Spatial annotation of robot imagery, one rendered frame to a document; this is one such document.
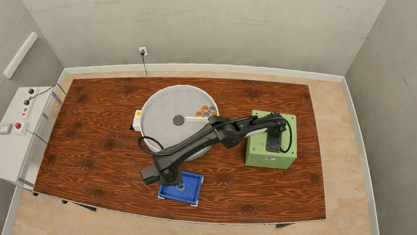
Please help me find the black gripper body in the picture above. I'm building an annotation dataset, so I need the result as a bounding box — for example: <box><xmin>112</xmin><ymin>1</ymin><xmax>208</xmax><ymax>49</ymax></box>
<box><xmin>158</xmin><ymin>168</ymin><xmax>183</xmax><ymax>186</ymax></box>

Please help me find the blue open tray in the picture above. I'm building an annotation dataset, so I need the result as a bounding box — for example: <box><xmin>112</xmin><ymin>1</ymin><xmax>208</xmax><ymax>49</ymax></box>
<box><xmin>158</xmin><ymin>171</ymin><xmax>203</xmax><ymax>205</ymax></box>

